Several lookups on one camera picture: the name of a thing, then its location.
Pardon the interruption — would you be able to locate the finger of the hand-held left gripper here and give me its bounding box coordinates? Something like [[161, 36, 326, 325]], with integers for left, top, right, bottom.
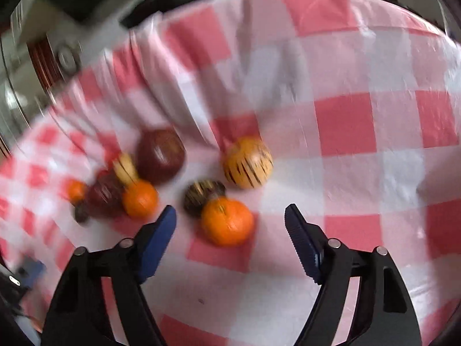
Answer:
[[0, 254, 47, 298]]

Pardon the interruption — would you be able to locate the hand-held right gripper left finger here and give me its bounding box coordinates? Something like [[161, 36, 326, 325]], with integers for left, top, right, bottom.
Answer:
[[40, 205, 178, 346]]

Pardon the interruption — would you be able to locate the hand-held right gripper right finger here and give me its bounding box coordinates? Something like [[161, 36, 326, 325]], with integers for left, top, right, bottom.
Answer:
[[284, 204, 422, 346]]

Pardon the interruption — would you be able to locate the large orange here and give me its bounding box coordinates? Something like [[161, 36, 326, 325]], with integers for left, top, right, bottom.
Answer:
[[201, 198, 255, 248]]

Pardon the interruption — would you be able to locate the large dark red apple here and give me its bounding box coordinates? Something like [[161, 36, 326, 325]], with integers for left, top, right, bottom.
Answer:
[[136, 128, 186, 185]]

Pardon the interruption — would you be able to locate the medium orange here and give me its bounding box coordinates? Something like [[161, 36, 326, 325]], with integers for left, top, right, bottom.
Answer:
[[122, 180, 160, 220]]

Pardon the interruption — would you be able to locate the dark brown round fruit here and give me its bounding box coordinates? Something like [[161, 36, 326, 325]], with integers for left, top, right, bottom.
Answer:
[[184, 180, 227, 219]]

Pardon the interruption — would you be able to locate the small dark red apple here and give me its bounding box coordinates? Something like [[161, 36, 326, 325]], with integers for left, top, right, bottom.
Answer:
[[86, 170, 125, 219]]

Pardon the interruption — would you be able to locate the small dark fruit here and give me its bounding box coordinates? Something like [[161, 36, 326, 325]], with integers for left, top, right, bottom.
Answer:
[[74, 204, 90, 225]]

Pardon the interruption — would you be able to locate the small yellow fruit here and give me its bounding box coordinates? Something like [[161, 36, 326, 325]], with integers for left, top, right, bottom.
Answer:
[[112, 153, 139, 187]]

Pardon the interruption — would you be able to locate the tiny orange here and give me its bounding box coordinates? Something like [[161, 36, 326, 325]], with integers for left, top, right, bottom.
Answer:
[[68, 179, 88, 205]]

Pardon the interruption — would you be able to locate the yellow striped round fruit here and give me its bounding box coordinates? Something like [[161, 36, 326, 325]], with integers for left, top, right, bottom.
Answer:
[[222, 137, 273, 190]]

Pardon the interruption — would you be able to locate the red white checkered tablecloth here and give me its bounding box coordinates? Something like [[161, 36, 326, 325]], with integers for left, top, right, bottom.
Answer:
[[0, 0, 461, 346]]

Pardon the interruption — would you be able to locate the reddish wooden furniture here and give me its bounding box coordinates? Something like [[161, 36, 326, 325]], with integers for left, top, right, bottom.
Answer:
[[26, 40, 78, 91]]

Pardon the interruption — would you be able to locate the round wall clock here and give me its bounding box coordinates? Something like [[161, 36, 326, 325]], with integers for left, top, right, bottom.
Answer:
[[54, 41, 82, 76]]

